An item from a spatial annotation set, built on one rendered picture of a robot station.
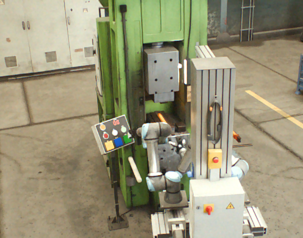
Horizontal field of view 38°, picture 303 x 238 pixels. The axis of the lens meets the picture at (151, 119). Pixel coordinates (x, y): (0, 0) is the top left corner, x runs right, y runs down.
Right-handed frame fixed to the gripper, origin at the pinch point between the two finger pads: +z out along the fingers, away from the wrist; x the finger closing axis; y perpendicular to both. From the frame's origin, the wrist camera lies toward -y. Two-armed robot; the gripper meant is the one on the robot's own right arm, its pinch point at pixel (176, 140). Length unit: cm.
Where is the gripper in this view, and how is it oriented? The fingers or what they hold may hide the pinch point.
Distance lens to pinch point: 413.7
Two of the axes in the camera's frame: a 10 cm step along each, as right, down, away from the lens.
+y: 0.4, 9.1, 4.1
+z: -2.4, -3.9, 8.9
